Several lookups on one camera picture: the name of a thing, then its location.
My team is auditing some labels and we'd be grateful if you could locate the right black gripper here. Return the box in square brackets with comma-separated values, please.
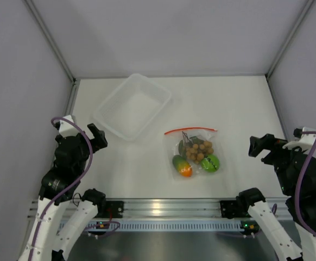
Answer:
[249, 133, 306, 195]

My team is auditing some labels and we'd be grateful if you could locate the clear zip top bag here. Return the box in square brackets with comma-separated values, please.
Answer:
[163, 127, 223, 181]

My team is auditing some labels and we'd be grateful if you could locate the fake longan fruit bunch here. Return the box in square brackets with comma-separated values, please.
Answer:
[178, 136, 214, 164]

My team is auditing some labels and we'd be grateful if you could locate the fake orange green mango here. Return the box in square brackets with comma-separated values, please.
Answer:
[172, 155, 193, 177]

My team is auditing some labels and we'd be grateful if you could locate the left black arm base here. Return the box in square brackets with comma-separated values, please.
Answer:
[96, 200, 124, 220]

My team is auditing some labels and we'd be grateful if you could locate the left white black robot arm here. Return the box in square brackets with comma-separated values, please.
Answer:
[19, 118, 108, 260]

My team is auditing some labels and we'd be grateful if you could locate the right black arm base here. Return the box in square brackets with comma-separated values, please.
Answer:
[219, 200, 247, 219]

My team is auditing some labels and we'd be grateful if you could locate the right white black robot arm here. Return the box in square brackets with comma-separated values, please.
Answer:
[236, 128, 316, 260]

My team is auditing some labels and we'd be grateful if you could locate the fake green avocado half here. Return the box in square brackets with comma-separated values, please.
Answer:
[200, 154, 220, 173]

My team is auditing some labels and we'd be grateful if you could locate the white plastic mesh basket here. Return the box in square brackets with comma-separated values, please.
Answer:
[92, 73, 172, 141]

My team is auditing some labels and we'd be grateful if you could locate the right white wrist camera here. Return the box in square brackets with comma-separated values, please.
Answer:
[283, 127, 316, 151]

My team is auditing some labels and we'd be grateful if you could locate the aluminium mounting rail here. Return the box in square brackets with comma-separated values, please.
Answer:
[27, 198, 292, 220]

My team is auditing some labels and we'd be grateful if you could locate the white slotted cable duct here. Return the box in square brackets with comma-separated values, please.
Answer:
[59, 220, 245, 232]

